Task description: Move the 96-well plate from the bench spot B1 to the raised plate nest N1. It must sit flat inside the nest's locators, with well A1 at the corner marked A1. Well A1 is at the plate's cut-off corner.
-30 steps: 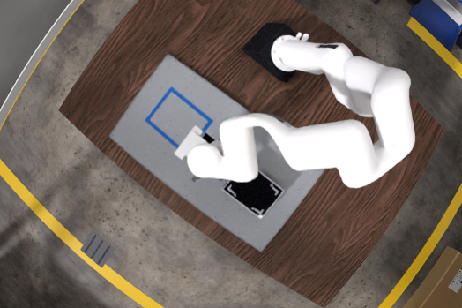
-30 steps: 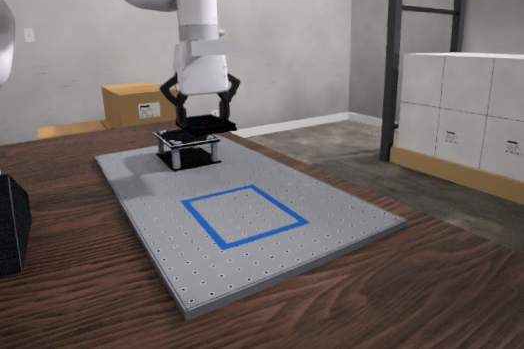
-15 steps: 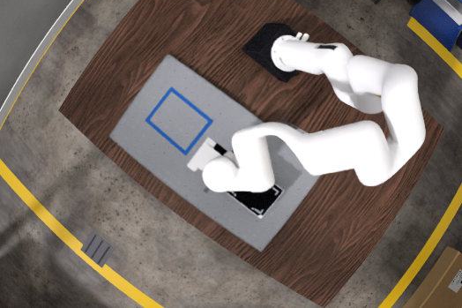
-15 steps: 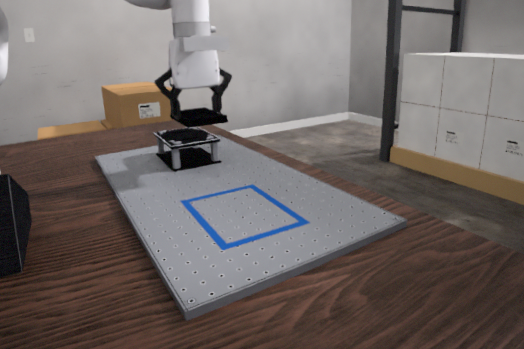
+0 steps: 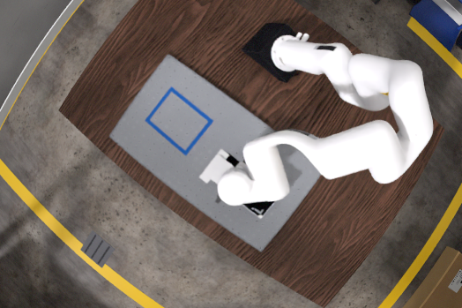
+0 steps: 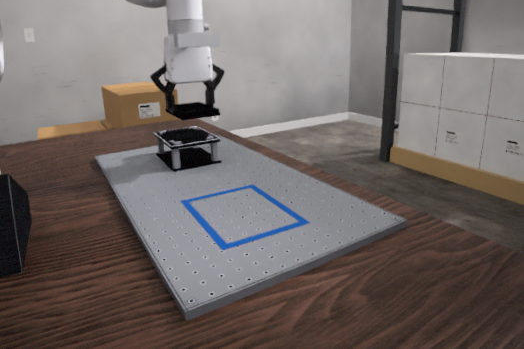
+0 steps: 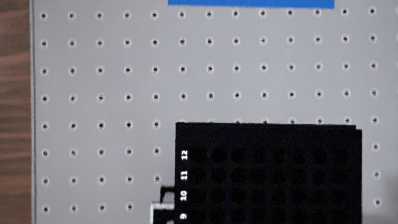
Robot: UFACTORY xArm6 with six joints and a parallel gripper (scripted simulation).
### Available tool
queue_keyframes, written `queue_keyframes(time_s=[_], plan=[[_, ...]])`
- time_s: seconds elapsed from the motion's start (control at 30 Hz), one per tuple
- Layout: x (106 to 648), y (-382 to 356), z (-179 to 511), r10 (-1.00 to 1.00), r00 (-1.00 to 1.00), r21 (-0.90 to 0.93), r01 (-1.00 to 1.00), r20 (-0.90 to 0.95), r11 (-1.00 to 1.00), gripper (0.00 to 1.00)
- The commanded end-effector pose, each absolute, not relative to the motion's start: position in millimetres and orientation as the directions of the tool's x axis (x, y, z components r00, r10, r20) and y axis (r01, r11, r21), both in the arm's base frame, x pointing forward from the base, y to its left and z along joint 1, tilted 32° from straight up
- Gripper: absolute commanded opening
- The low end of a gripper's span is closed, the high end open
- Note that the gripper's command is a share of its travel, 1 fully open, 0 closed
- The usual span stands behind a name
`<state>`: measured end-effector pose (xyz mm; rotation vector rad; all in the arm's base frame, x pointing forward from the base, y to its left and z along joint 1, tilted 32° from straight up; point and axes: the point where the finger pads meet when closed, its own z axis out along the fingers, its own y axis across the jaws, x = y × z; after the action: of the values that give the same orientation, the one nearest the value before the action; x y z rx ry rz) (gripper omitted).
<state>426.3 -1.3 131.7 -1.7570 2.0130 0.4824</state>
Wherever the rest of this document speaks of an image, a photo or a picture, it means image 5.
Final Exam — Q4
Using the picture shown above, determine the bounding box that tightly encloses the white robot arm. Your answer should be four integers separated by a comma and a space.
200, 32, 434, 206

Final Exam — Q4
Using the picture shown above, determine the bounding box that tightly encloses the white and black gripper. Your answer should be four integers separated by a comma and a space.
215, 160, 250, 204

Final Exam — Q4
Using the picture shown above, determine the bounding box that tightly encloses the blue tape square outline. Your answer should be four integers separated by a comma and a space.
145, 87, 213, 155

